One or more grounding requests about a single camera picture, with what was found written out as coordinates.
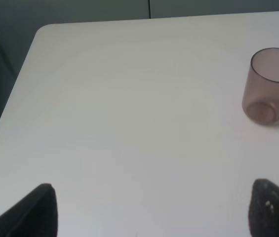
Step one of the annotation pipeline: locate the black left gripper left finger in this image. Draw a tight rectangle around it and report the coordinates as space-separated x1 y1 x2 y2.
0 183 58 237

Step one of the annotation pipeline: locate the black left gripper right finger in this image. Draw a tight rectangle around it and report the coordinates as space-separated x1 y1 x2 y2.
248 179 279 237

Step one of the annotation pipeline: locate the pink translucent plastic cup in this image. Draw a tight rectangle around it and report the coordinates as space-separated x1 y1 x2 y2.
242 47 279 125

